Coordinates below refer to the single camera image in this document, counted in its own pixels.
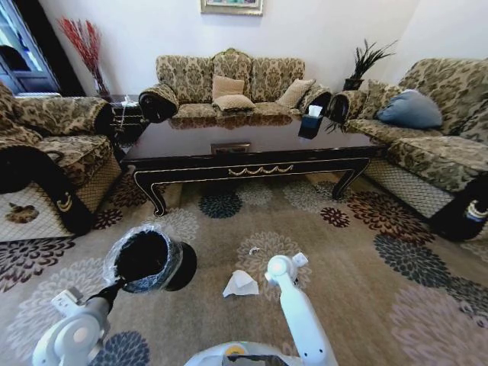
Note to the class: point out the black bin with clear bag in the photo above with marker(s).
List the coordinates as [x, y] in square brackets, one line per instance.
[152, 259]

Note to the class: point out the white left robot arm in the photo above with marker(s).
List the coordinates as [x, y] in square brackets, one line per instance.
[72, 335]

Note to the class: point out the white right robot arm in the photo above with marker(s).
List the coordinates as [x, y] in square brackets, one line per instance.
[297, 305]

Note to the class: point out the crumpled white paper trash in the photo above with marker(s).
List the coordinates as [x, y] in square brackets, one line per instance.
[240, 286]

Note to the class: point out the white robot front shell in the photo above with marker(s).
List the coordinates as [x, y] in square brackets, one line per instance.
[236, 354]

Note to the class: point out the patterned armchair with black arms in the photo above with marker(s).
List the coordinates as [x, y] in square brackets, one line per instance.
[53, 152]

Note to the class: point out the small white paper scrap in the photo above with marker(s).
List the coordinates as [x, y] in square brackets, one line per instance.
[253, 251]

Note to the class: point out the dark side table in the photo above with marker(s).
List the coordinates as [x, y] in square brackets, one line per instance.
[127, 122]

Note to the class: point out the small white object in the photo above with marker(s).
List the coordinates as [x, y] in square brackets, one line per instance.
[126, 101]

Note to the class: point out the dark wooden coffee table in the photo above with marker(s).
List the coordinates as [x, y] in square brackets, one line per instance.
[236, 137]

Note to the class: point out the flat beige cushion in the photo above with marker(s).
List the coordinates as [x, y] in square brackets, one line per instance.
[233, 103]

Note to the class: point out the patterned three-seat sofa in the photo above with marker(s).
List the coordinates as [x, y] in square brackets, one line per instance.
[190, 80]

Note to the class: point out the square beige cushion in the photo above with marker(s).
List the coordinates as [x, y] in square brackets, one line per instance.
[226, 87]

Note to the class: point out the red branches in vase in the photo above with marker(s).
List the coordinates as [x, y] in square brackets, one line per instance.
[85, 45]

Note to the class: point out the floral patterned rug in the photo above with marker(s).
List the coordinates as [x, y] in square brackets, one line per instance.
[362, 274]

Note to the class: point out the dark glass-door cabinet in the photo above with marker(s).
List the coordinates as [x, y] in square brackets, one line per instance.
[23, 49]

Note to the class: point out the black tissue box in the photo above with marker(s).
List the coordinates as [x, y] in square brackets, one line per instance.
[309, 126]

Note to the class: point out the beige diamond cushion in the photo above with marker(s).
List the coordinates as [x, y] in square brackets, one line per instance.
[294, 93]

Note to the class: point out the white tissue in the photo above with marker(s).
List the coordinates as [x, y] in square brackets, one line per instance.
[315, 110]

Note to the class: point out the dark plant in black pot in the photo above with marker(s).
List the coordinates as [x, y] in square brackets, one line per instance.
[362, 65]

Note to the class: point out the blue cushion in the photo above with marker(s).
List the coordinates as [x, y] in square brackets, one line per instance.
[411, 110]

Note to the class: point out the framed wall picture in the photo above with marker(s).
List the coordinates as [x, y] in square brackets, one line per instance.
[232, 5]

